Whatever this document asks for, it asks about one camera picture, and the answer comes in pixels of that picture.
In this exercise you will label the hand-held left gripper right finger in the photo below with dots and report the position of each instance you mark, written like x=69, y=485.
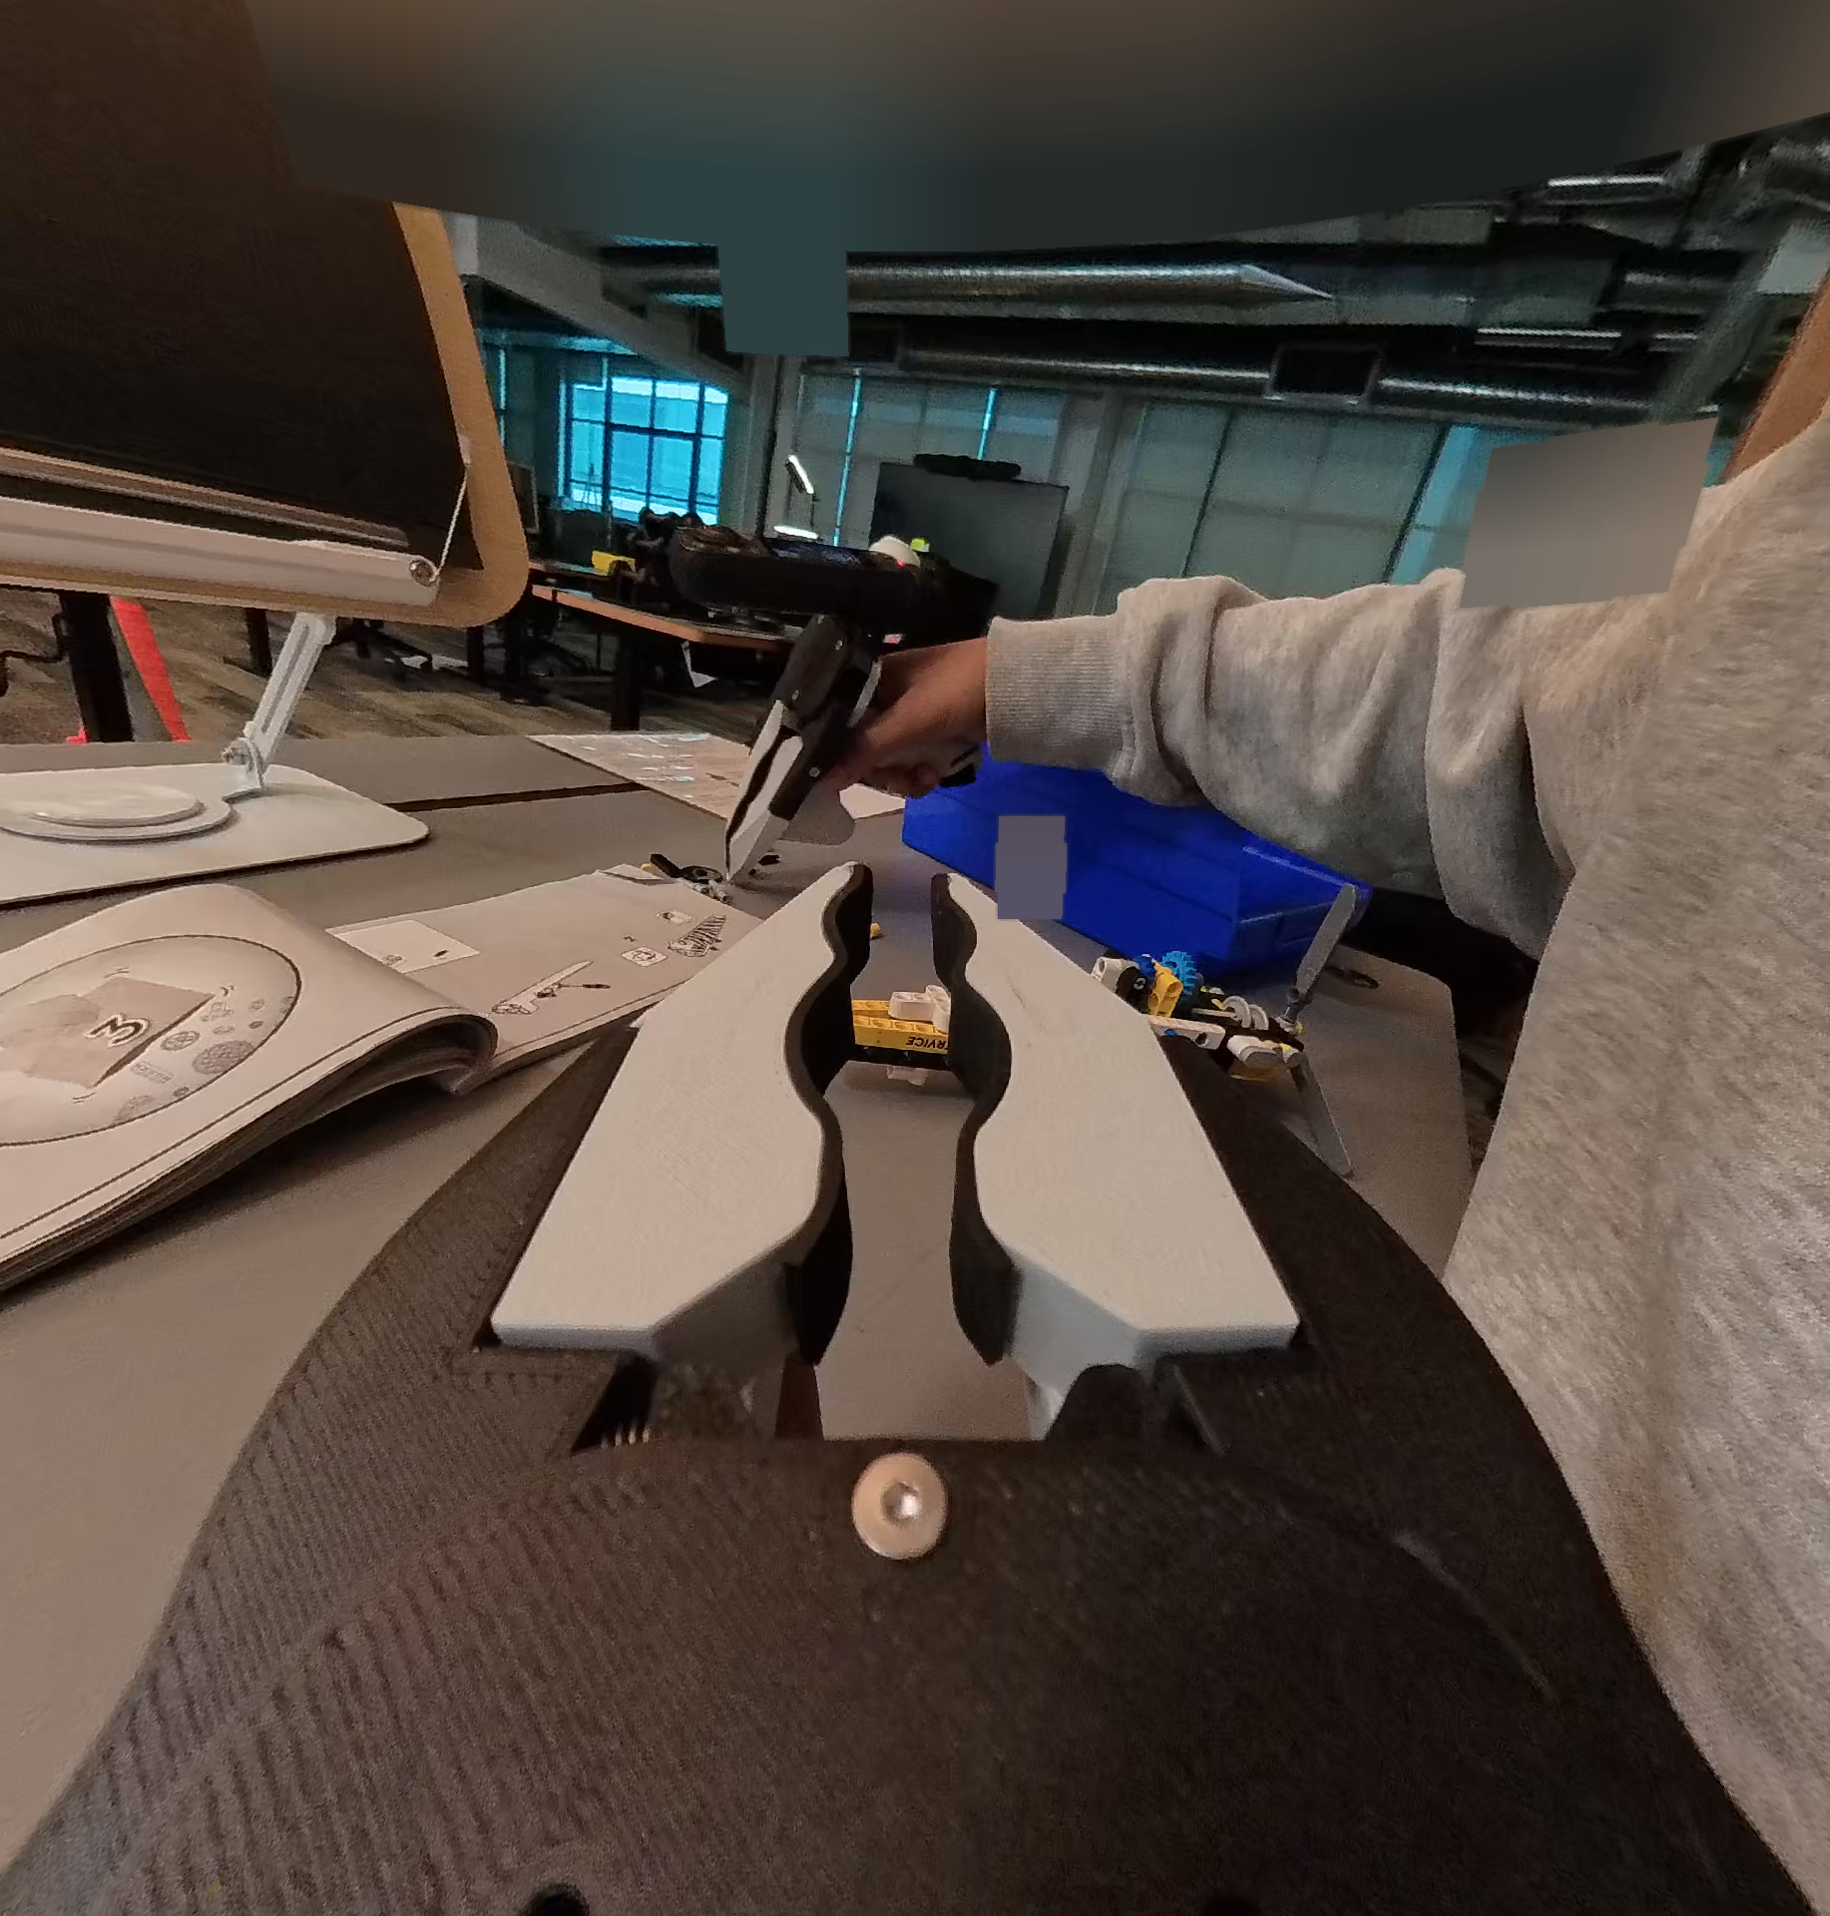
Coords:
x=1124, y=1197

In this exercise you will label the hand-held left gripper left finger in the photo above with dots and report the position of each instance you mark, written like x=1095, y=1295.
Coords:
x=677, y=1182

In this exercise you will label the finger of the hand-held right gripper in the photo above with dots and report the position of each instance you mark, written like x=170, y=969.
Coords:
x=750, y=814
x=821, y=808

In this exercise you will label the small lego pieces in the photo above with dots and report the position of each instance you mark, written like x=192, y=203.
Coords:
x=683, y=875

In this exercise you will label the blue plastic bin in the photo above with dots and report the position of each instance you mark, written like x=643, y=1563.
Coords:
x=1184, y=884

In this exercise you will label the person's right forearm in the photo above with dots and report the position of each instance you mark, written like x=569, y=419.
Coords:
x=1304, y=704

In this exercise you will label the partly built lego model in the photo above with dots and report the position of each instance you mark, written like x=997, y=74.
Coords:
x=1215, y=1033

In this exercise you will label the lego instruction booklet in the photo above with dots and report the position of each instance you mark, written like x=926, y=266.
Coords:
x=257, y=1077

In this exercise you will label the person's right hand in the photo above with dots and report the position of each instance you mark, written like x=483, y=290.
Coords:
x=930, y=719

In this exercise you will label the printed paper sheet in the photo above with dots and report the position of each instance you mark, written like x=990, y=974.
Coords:
x=647, y=764

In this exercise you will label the dark office desk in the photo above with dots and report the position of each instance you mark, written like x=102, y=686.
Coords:
x=631, y=606

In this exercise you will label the black monitor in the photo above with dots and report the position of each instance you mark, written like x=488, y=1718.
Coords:
x=976, y=539

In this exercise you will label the white folding stand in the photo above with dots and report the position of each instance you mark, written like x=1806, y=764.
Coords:
x=302, y=829

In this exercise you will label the black wood-edged board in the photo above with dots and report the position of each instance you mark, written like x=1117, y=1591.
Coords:
x=137, y=299

